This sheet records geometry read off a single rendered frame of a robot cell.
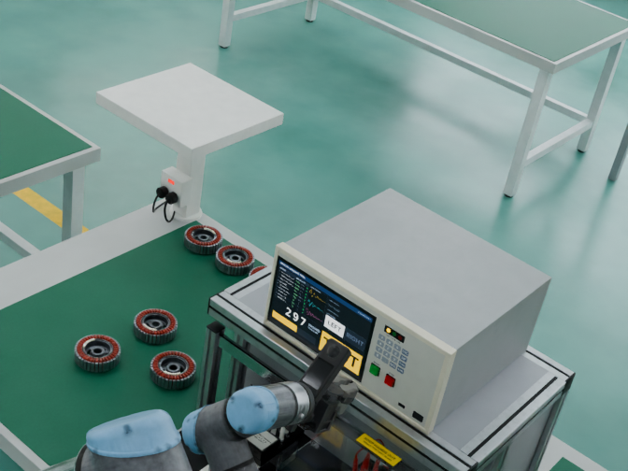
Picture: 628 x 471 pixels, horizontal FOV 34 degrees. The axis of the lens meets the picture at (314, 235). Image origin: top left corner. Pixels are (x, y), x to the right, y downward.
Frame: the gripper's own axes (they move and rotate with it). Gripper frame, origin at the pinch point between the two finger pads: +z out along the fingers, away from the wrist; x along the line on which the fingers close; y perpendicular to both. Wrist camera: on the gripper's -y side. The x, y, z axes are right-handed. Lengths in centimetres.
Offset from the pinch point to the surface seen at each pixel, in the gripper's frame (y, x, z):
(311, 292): -9.6, -18.2, 3.3
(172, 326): 28, -68, 36
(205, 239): 14, -92, 68
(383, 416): 4.8, 5.7, 7.2
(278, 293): -5.0, -26.2, 5.5
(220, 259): 15, -81, 64
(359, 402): 5.2, -0.1, 7.1
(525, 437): 2.6, 24.2, 39.8
